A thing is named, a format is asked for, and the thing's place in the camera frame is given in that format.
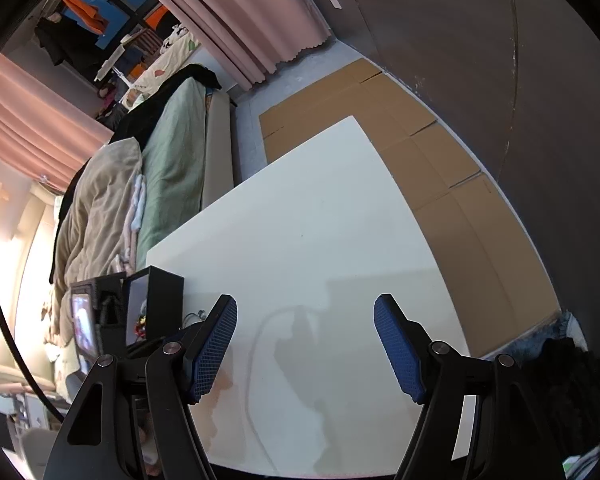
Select black square box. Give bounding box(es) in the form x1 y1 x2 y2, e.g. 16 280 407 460
124 266 185 349

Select white folding table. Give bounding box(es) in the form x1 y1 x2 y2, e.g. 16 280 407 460
93 30 151 82

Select bed with green sheet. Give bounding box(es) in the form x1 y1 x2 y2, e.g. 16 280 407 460
0 79 239 392

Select black clothing on bed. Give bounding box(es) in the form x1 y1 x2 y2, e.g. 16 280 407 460
110 63 221 144

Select flat brown cardboard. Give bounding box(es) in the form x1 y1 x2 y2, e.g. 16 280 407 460
258 58 564 359

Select pink curtain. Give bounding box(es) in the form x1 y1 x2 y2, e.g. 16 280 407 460
124 0 331 89
0 52 116 194

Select pink and white striped cloth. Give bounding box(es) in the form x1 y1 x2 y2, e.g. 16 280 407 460
122 175 149 267

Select pile of beaded bracelets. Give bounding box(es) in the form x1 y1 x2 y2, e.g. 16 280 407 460
134 299 152 342

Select orange hanging cloth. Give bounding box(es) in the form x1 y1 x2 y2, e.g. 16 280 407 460
58 0 109 36

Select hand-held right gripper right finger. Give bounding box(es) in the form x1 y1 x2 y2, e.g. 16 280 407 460
373 294 566 480

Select beige blanket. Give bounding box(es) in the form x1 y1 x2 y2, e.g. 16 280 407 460
50 138 145 302

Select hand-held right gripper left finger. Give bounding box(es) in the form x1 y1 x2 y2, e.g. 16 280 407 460
42 294 239 480

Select white patterned bedding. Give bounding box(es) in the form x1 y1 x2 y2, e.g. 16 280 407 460
122 25 202 109

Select black hanging clothes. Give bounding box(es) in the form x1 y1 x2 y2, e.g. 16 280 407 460
33 15 104 67

